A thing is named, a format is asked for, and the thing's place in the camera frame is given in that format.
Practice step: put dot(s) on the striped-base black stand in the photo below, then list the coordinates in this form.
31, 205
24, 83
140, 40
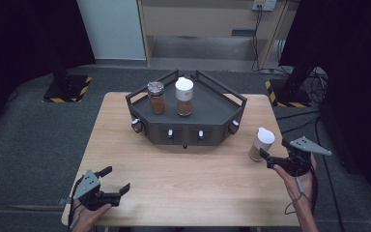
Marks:
290, 96
66, 88

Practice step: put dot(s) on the person's left hand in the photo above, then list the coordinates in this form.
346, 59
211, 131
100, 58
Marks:
88, 219

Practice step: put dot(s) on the white power outlet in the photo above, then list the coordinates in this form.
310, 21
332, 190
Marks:
268, 4

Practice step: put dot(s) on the white-capped glass spice jar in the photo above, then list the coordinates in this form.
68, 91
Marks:
184, 90
264, 138

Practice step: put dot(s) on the silver-lidded glass spice jar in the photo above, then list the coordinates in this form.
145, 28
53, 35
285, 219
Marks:
157, 103

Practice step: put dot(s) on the grey-green bar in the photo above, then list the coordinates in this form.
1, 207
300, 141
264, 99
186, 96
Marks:
243, 32

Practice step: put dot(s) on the dark grey corner rack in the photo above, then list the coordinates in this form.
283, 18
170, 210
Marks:
212, 109

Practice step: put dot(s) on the person's right hand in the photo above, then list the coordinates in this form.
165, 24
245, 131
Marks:
294, 188

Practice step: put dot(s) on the white panel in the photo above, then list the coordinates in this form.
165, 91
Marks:
109, 29

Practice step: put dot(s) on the light wooden cabinet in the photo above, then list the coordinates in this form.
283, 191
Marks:
190, 22

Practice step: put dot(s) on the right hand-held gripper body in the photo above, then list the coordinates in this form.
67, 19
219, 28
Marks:
298, 162

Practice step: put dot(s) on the black curtain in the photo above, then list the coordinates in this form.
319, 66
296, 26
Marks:
19, 38
360, 64

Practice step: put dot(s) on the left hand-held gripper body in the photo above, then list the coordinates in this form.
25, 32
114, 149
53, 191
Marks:
88, 187

